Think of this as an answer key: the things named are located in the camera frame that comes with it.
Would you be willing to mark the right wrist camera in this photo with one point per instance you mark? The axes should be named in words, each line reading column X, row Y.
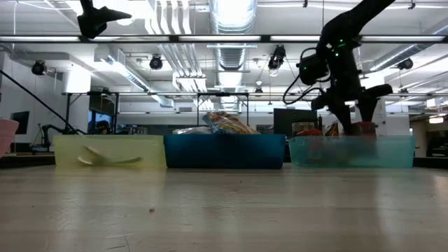
column 313, row 69

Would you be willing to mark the pink and yellow ramen pack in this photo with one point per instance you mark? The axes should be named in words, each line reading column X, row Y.
column 229, row 124

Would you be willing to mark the translucent mint green bin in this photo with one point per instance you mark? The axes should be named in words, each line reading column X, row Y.
column 392, row 152

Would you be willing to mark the silver ventilation duct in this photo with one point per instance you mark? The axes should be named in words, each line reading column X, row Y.
column 232, row 56

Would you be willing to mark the black aluminium table frame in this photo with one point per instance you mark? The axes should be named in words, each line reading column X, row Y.
column 430, row 163

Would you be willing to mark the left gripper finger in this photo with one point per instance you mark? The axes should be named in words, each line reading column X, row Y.
column 90, row 28
column 112, row 14

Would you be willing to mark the long ceiling light strip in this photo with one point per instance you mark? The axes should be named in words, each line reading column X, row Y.
column 294, row 38
column 133, row 38
column 402, row 38
column 42, row 38
column 220, row 38

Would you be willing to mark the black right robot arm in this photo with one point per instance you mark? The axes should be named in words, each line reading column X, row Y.
column 344, row 31

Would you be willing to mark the black background rig frame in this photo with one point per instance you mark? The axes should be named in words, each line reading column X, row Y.
column 248, row 115

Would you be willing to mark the black background cabinet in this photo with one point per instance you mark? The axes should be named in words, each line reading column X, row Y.
column 437, row 147

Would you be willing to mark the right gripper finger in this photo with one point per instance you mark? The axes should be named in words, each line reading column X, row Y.
column 371, row 98
column 339, row 110

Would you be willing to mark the black monitor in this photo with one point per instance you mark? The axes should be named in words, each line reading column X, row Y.
column 283, row 119

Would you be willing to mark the white square column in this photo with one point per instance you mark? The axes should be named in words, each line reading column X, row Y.
column 381, row 122

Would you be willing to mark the person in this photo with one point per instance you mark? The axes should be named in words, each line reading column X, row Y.
column 103, row 127

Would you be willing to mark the red patterned tin box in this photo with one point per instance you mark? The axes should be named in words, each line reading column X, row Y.
column 365, row 129

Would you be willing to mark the translucent yellow plastic bin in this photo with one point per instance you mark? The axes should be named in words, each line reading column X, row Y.
column 70, row 150

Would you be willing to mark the black horizontal beam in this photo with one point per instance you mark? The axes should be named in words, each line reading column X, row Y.
column 174, row 38

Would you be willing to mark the teal blue plastic bin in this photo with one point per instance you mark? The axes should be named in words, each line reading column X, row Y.
column 224, row 152

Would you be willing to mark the dark wall screen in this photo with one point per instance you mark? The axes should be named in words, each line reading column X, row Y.
column 21, row 122

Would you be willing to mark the black ceiling spotlight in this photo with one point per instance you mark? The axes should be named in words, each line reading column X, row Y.
column 155, row 62
column 258, row 91
column 405, row 63
column 277, row 57
column 38, row 67

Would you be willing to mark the glowing wall lamp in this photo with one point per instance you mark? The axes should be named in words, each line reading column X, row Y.
column 436, row 120

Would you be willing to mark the pink plastic bowl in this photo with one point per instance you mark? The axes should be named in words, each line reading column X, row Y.
column 7, row 134

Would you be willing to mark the black background robot arm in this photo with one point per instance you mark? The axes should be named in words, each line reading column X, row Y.
column 47, row 134

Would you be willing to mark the small red container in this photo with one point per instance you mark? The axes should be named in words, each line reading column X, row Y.
column 309, row 133

